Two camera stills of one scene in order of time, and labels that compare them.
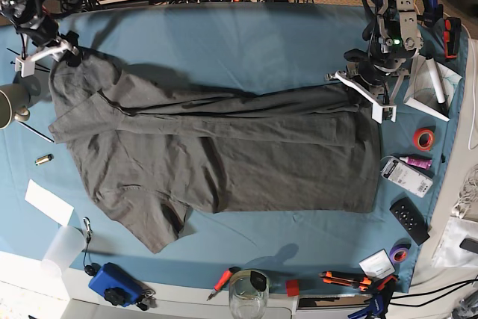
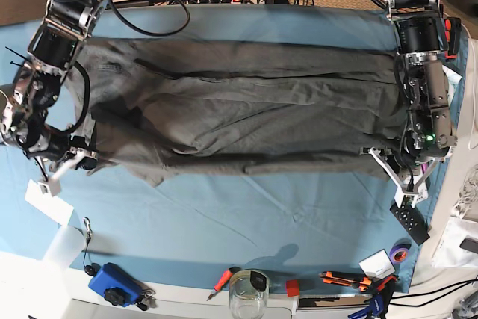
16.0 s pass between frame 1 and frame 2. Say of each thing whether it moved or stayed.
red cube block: stayed
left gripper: moved
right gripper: moved
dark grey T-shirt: moved
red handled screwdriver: stayed
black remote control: stayed
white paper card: stayed
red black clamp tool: stayed
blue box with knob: stayed
